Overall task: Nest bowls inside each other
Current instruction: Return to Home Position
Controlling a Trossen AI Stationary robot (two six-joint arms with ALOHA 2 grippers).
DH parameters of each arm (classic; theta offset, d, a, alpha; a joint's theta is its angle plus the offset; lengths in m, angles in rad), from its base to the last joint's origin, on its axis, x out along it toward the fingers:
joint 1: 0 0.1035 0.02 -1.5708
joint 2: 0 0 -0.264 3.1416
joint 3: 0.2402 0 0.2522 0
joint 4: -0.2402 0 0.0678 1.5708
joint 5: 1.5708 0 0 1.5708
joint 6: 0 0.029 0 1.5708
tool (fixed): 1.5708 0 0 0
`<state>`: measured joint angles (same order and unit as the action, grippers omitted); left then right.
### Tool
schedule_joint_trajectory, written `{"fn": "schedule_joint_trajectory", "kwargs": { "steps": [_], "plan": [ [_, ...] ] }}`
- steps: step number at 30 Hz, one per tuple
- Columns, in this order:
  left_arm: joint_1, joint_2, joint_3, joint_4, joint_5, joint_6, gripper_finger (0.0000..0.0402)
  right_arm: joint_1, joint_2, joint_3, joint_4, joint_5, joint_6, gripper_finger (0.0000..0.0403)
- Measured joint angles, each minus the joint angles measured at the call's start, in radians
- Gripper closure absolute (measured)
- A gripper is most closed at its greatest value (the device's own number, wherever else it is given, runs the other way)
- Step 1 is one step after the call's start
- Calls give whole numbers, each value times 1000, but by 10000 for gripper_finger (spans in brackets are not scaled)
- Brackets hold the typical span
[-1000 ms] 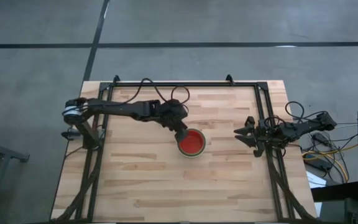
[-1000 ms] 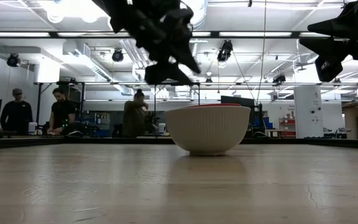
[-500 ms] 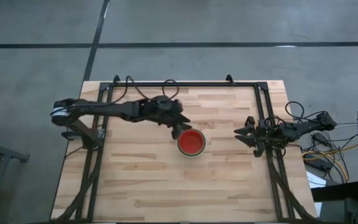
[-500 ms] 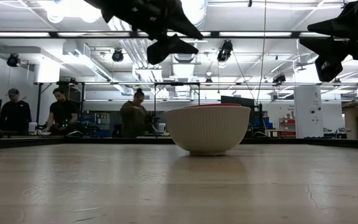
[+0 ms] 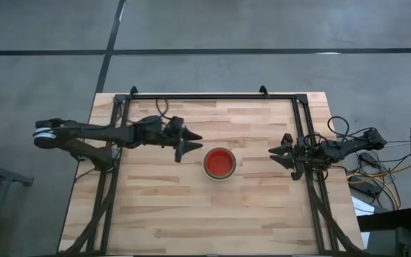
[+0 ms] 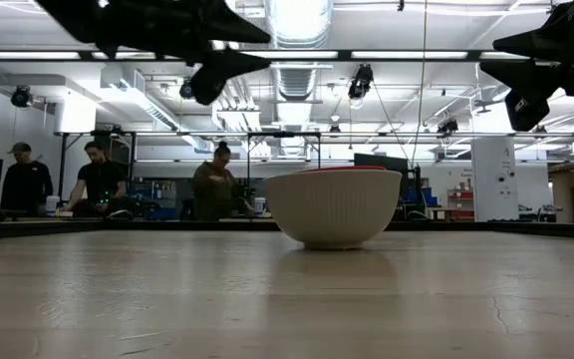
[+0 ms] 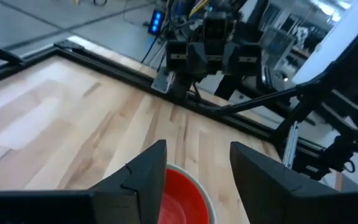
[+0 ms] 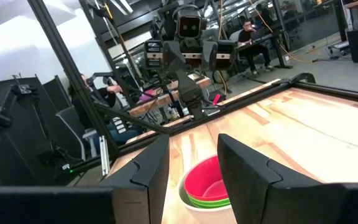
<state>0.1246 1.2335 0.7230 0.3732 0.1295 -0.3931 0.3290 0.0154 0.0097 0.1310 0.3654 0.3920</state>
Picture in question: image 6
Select black overhead light beam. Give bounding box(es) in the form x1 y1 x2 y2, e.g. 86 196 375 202
0 48 532 63

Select silver ventilation duct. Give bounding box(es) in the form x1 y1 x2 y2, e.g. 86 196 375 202
264 0 335 50

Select white ribbed bowl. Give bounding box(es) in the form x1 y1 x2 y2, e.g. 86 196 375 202
265 169 404 251

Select thin hanging cable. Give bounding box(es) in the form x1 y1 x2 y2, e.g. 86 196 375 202
409 0 429 169

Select black aluminium table frame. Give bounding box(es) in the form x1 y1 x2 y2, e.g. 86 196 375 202
0 217 574 241

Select red shelf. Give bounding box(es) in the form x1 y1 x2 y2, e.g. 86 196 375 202
446 187 475 220

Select person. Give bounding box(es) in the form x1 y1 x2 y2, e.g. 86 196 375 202
62 141 130 218
190 141 257 221
0 142 54 216

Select white pillar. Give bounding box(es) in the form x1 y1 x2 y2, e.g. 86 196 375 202
470 137 520 222

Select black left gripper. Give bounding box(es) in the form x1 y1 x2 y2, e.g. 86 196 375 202
35 0 272 106

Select blue storage bins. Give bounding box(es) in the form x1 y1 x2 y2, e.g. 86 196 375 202
404 186 440 208

